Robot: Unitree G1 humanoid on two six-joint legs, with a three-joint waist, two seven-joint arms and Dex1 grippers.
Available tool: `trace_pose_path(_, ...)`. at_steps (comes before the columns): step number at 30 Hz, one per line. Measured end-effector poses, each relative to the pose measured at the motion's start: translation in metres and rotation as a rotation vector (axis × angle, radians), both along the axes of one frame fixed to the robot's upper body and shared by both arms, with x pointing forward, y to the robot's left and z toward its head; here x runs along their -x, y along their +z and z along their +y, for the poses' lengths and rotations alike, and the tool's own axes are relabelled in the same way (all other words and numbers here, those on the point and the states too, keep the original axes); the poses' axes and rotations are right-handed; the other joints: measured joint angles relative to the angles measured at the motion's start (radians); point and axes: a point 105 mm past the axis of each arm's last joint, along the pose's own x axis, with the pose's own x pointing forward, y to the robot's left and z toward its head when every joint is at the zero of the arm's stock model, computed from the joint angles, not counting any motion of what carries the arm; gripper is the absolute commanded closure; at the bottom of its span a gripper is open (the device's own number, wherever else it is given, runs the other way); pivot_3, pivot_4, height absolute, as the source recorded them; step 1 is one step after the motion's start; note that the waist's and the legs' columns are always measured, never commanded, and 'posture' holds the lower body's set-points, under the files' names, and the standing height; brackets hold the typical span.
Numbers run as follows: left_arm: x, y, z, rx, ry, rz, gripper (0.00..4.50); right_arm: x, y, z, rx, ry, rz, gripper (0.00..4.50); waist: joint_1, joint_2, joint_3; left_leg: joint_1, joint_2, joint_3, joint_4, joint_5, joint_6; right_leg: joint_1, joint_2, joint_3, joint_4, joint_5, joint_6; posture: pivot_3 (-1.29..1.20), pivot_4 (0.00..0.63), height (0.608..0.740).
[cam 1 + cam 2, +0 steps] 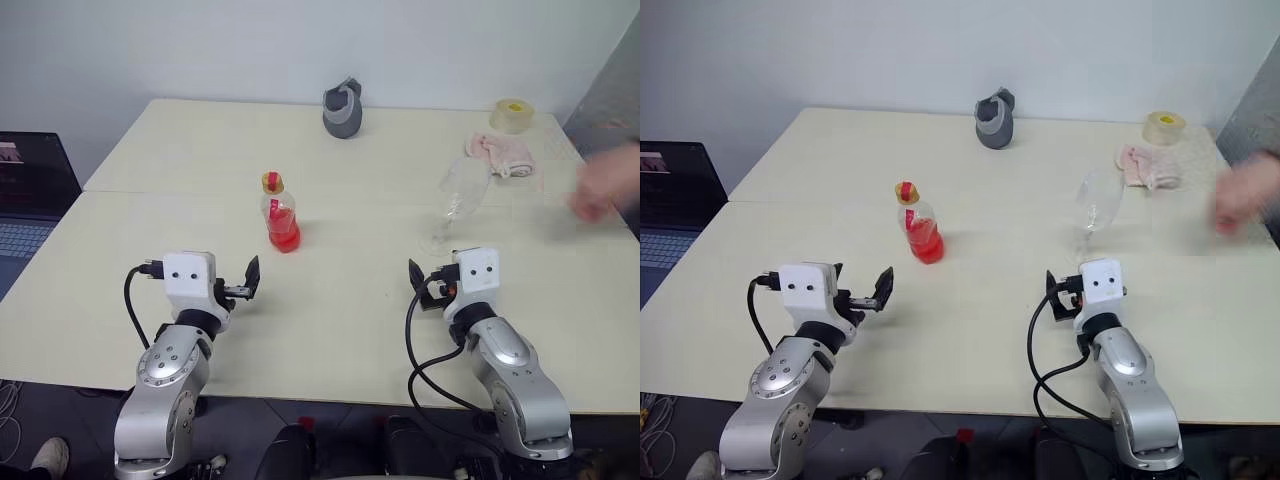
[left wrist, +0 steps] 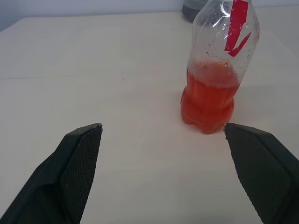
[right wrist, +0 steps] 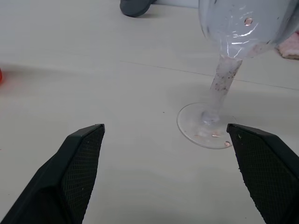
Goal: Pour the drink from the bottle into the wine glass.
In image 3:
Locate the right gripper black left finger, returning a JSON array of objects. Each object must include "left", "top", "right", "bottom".
[{"left": 0, "top": 124, "right": 105, "bottom": 224}]

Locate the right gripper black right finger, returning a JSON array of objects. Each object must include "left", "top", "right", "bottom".
[{"left": 226, "top": 123, "right": 299, "bottom": 224}]

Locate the clear glass cup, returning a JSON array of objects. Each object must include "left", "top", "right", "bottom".
[{"left": 177, "top": 0, "right": 299, "bottom": 149}]

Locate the pink towel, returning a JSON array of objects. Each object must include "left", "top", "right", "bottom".
[{"left": 277, "top": 31, "right": 299, "bottom": 59}]

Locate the grey cup object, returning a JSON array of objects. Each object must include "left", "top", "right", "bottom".
[{"left": 120, "top": 0, "right": 157, "bottom": 17}]

